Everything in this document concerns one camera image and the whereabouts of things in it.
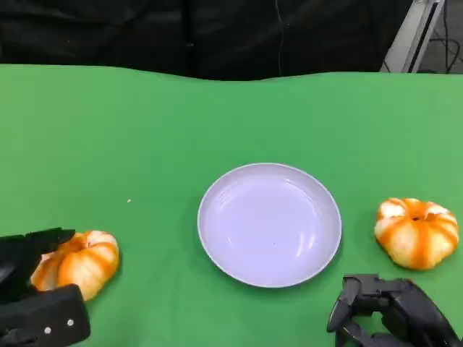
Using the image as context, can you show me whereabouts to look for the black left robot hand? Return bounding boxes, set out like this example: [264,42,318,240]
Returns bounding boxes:
[0,227,77,303]

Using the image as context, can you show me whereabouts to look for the grey metal stand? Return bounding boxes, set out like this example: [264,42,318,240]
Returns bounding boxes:
[378,0,451,73]

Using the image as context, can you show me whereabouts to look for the lilac plate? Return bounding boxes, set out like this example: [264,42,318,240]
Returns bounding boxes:
[197,162,343,289]

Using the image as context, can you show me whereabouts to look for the green table cloth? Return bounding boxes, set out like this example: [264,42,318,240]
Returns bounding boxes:
[0,63,463,347]

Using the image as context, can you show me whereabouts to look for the orange white toy bread roll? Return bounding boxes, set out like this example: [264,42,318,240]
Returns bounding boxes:
[30,230,120,302]
[374,197,459,271]

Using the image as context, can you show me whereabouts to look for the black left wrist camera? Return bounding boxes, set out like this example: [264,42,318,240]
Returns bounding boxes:
[0,283,91,347]

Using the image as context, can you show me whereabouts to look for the black floor cables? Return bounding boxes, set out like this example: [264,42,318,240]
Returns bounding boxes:
[430,0,463,73]

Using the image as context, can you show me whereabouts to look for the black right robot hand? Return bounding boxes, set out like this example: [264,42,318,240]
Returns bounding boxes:
[326,273,462,347]

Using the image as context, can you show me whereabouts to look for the black backdrop curtain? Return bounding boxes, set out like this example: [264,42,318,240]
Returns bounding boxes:
[0,0,415,81]

